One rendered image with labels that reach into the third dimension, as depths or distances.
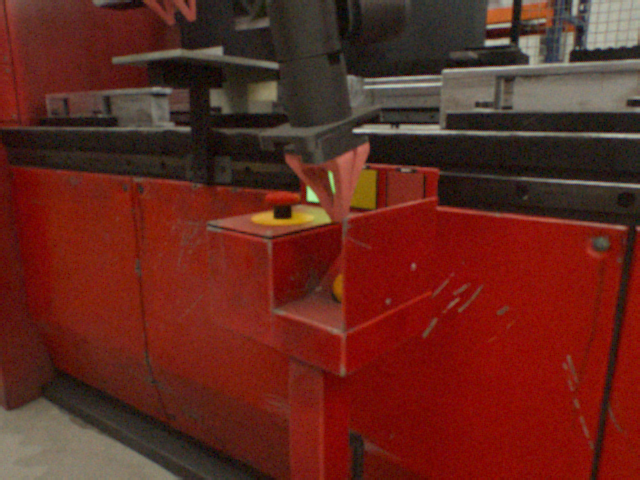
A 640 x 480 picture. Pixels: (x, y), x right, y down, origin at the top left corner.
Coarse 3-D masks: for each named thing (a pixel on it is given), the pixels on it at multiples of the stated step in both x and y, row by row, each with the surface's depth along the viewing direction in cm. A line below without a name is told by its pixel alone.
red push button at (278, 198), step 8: (280, 192) 57; (288, 192) 57; (272, 200) 55; (280, 200) 55; (288, 200) 55; (296, 200) 55; (280, 208) 56; (288, 208) 56; (280, 216) 56; (288, 216) 56
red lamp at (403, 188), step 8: (392, 176) 56; (400, 176) 55; (408, 176) 54; (416, 176) 54; (392, 184) 56; (400, 184) 55; (408, 184) 55; (416, 184) 54; (392, 192) 56; (400, 192) 56; (408, 192) 55; (416, 192) 54; (392, 200) 56; (400, 200) 56; (408, 200) 55; (416, 200) 54
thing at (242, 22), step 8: (232, 0) 104; (232, 8) 104; (240, 8) 103; (232, 16) 104; (240, 16) 103; (248, 16) 102; (240, 24) 105; (248, 24) 104; (256, 24) 103; (264, 24) 101
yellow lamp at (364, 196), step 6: (360, 174) 59; (366, 174) 58; (372, 174) 58; (360, 180) 59; (366, 180) 58; (372, 180) 58; (360, 186) 59; (366, 186) 58; (372, 186) 58; (354, 192) 60; (360, 192) 59; (366, 192) 59; (372, 192) 58; (354, 198) 60; (360, 198) 59; (366, 198) 59; (372, 198) 58; (354, 204) 60; (360, 204) 60; (366, 204) 59; (372, 204) 58
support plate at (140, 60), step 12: (120, 60) 86; (132, 60) 84; (144, 60) 83; (156, 60) 83; (168, 60) 84; (180, 60) 84; (192, 60) 84; (204, 60) 84; (216, 60) 84; (228, 60) 87; (240, 60) 89; (252, 60) 91; (228, 72) 105; (240, 72) 105
